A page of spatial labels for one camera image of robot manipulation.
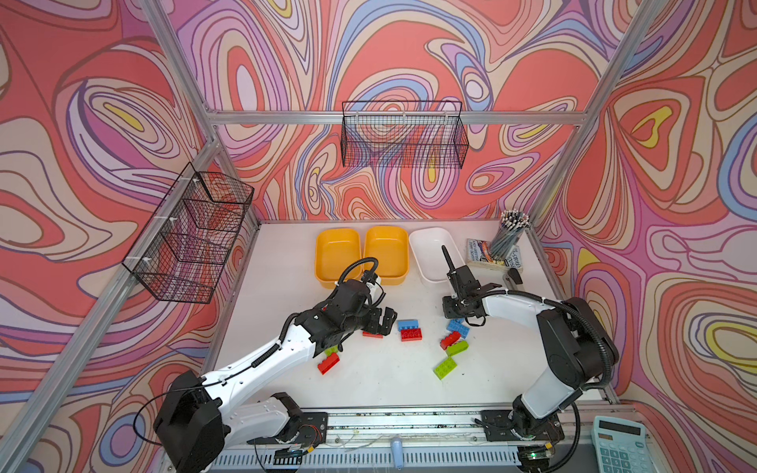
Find middle yellow plastic bin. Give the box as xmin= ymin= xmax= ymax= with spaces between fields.
xmin=364 ymin=226 xmax=409 ymax=286

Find black wire basket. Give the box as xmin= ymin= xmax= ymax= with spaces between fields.
xmin=340 ymin=99 xmax=469 ymax=169
xmin=121 ymin=164 xmax=254 ymax=305

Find left yellow plastic bin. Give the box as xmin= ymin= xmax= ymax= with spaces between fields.
xmin=315 ymin=228 xmax=362 ymax=290

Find white plastic bin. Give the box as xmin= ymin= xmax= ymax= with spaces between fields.
xmin=409 ymin=227 xmax=464 ymax=287

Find grey stapler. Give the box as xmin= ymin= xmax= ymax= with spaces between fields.
xmin=503 ymin=268 xmax=524 ymax=291

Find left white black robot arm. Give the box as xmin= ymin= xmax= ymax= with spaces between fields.
xmin=153 ymin=269 xmax=396 ymax=472

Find light green calculator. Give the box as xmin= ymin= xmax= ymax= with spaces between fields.
xmin=591 ymin=416 xmax=654 ymax=473

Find back black wire basket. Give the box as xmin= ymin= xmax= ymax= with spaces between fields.
xmin=340 ymin=99 xmax=469 ymax=169

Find green lego right small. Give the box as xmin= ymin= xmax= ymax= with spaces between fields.
xmin=446 ymin=340 xmax=469 ymax=357

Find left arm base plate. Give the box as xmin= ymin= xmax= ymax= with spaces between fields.
xmin=246 ymin=411 xmax=329 ymax=447

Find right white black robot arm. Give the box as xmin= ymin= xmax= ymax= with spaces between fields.
xmin=441 ymin=246 xmax=620 ymax=436

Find paperback book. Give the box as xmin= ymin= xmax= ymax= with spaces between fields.
xmin=465 ymin=238 xmax=524 ymax=270

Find yellow plastic bin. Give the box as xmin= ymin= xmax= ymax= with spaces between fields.
xmin=364 ymin=226 xmax=409 ymax=286
xmin=315 ymin=228 xmax=362 ymax=290

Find left black wire basket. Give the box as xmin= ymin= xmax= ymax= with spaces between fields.
xmin=121 ymin=164 xmax=254 ymax=305

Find green lego right front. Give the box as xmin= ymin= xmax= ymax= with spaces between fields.
xmin=433 ymin=357 xmax=457 ymax=380

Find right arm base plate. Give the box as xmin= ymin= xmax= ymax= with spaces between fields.
xmin=474 ymin=410 xmax=565 ymax=443

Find blue lego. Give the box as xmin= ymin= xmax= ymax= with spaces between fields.
xmin=396 ymin=319 xmax=419 ymax=331
xmin=447 ymin=319 xmax=470 ymax=339

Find cup of pencils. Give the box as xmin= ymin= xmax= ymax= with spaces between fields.
xmin=489 ymin=210 xmax=530 ymax=261

